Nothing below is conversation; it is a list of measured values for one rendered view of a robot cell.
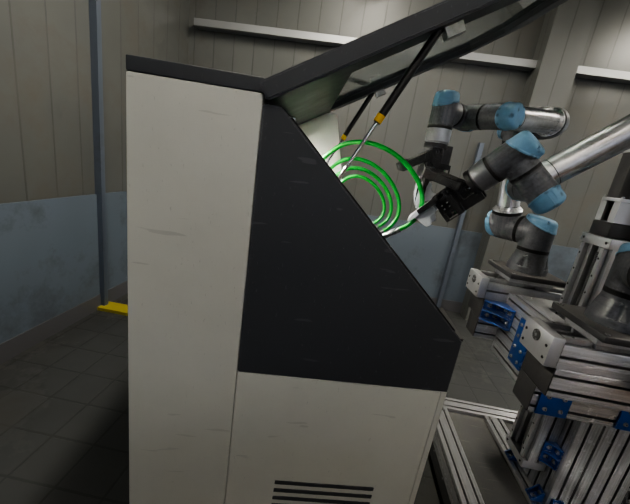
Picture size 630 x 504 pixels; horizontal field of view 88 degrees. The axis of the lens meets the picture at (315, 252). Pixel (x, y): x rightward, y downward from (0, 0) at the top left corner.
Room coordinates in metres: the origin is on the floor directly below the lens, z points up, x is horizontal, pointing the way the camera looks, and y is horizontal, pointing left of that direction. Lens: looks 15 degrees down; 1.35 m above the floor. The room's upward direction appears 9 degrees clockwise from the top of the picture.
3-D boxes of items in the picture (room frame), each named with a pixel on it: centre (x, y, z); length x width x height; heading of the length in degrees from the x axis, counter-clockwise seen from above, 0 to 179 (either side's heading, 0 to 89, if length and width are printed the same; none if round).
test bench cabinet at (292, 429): (1.11, -0.11, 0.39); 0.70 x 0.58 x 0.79; 5
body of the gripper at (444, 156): (1.11, -0.34, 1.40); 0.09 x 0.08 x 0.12; 95
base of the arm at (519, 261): (1.35, -0.90, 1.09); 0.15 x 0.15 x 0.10
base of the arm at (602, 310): (0.86, -0.87, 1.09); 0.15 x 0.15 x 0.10
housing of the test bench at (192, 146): (1.42, 0.35, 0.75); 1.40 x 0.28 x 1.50; 5
